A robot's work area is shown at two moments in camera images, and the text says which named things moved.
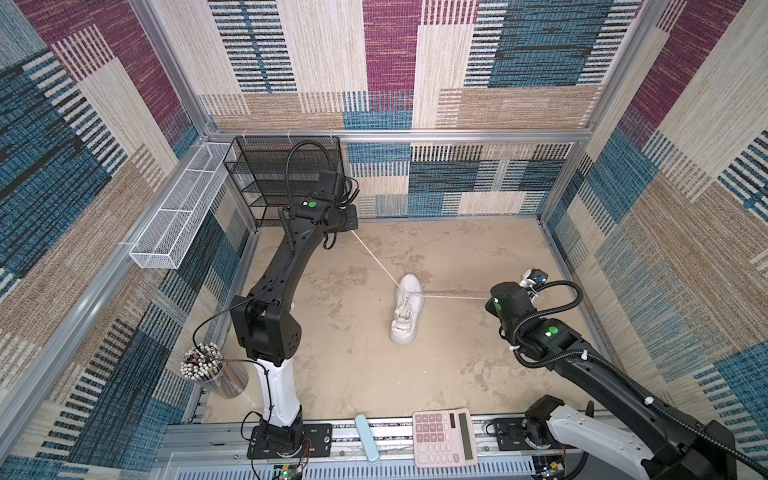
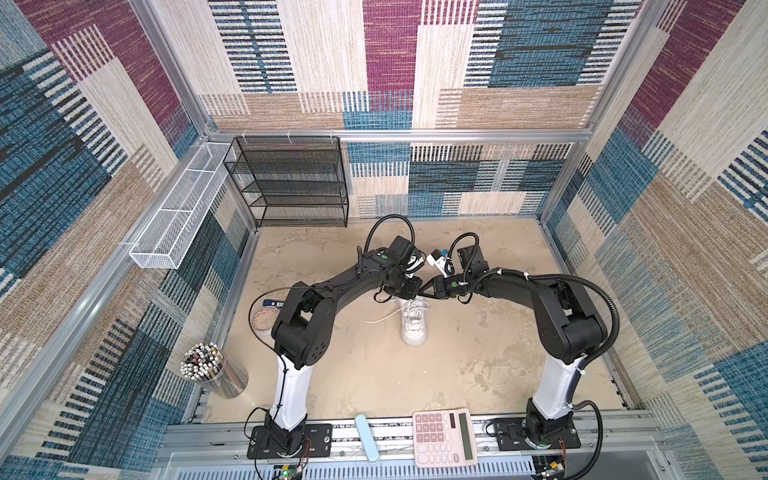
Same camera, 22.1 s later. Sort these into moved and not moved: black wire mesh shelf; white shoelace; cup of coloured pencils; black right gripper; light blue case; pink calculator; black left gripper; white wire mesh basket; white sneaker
Moved: white shoelace; black right gripper; white sneaker; black left gripper
Not moved: light blue case; white wire mesh basket; pink calculator; black wire mesh shelf; cup of coloured pencils
